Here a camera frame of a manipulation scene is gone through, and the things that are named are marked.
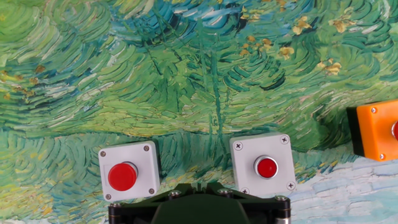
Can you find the orange box red mushroom button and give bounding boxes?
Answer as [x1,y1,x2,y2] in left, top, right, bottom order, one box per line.
[346,99,398,162]

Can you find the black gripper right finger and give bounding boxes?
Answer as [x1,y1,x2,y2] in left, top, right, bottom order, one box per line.
[199,182,292,224]

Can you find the painted landscape tablecloth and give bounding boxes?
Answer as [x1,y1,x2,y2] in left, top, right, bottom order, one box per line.
[0,0,398,224]

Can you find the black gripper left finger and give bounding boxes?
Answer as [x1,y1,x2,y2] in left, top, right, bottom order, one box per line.
[108,182,200,224]

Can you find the white black-based box red button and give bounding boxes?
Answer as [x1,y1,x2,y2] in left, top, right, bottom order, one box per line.
[98,140,161,202]

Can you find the grey box small red button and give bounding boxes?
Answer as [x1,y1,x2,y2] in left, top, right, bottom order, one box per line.
[229,132,297,197]

